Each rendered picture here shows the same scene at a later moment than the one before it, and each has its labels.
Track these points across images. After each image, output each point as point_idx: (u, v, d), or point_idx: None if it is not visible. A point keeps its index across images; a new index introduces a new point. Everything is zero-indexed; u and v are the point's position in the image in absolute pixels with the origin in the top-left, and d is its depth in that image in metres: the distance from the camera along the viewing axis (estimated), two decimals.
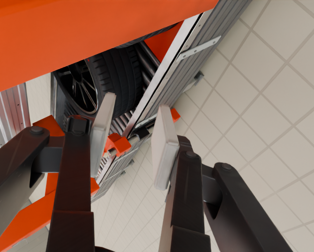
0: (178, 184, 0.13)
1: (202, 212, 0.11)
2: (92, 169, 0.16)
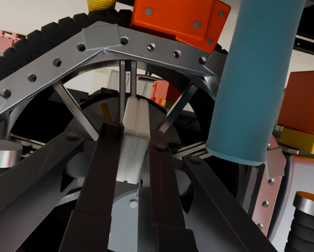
0: (152, 179, 0.13)
1: (180, 205, 0.11)
2: (121, 173, 0.17)
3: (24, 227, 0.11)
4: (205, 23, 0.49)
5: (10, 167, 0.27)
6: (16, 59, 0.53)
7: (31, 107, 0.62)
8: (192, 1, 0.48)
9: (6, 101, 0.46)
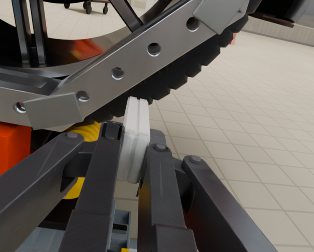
0: (152, 179, 0.13)
1: (180, 205, 0.11)
2: (121, 173, 0.17)
3: (24, 227, 0.11)
4: None
5: None
6: (184, 63, 0.39)
7: None
8: None
9: (194, 11, 0.28)
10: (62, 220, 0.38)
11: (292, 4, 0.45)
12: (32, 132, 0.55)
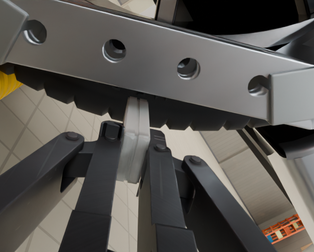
0: (152, 179, 0.13)
1: (180, 205, 0.11)
2: (121, 173, 0.17)
3: (24, 227, 0.11)
4: None
5: None
6: (178, 108, 0.28)
7: (229, 26, 0.33)
8: None
9: (275, 72, 0.18)
10: None
11: (294, 141, 0.39)
12: None
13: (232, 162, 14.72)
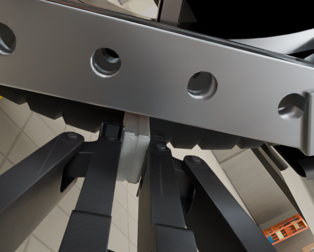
0: (152, 179, 0.13)
1: (180, 205, 0.11)
2: (121, 173, 0.17)
3: (24, 227, 0.11)
4: None
5: None
6: (185, 125, 0.23)
7: (241, 28, 0.28)
8: None
9: None
10: None
11: None
12: None
13: (233, 162, 14.68)
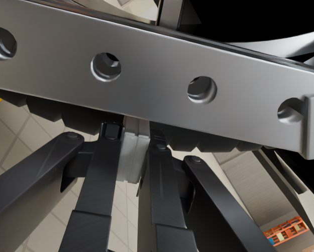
0: (152, 179, 0.13)
1: (180, 205, 0.11)
2: (121, 173, 0.17)
3: (24, 227, 0.11)
4: None
5: None
6: (184, 127, 0.24)
7: (241, 31, 0.29)
8: None
9: (313, 94, 0.14)
10: None
11: None
12: None
13: (233, 163, 14.62)
